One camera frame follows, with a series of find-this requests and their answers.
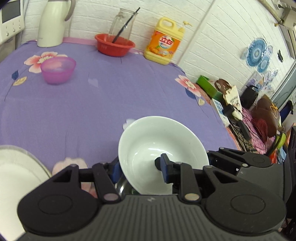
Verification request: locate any brown round bag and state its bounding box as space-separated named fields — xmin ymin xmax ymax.
xmin=251 ymin=95 xmax=280 ymax=138

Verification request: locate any white water dispenser machine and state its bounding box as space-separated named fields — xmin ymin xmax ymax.
xmin=0 ymin=0 xmax=25 ymax=45

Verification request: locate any purple floral tablecloth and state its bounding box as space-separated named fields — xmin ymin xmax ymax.
xmin=1 ymin=42 xmax=235 ymax=171

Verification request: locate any stainless steel bowl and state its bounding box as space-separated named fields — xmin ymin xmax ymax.
xmin=115 ymin=174 xmax=139 ymax=197

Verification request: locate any brown white paper bag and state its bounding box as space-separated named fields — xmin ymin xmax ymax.
xmin=214 ymin=79 xmax=243 ymax=121

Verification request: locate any large floral white plate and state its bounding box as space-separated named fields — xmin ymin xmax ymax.
xmin=1 ymin=145 xmax=52 ymax=240

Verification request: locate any black pouch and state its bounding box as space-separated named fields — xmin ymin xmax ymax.
xmin=240 ymin=85 xmax=259 ymax=109

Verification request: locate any blue paper wall decoration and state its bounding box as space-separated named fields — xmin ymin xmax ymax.
xmin=240 ymin=38 xmax=273 ymax=73

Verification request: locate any yellow dish soap bottle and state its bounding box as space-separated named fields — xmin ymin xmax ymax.
xmin=144 ymin=17 xmax=192 ymax=65

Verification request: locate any red plastic basket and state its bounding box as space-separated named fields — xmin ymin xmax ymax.
xmin=95 ymin=34 xmax=135 ymax=57

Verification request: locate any white ceramic bowl red pattern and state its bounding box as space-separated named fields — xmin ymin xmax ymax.
xmin=118 ymin=116 xmax=209 ymax=195

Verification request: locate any purple plastic bowl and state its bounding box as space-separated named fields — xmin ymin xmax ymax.
xmin=40 ymin=57 xmax=76 ymax=85

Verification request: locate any green box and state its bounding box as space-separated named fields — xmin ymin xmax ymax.
xmin=196 ymin=75 xmax=223 ymax=101

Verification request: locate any black stirring stick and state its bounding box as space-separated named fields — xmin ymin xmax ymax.
xmin=111 ymin=7 xmax=141 ymax=44

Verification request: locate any white thermos jug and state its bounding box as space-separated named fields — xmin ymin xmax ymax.
xmin=37 ymin=0 xmax=76 ymax=48

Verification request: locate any white blue box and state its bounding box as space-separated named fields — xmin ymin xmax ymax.
xmin=210 ymin=99 xmax=230 ymax=128

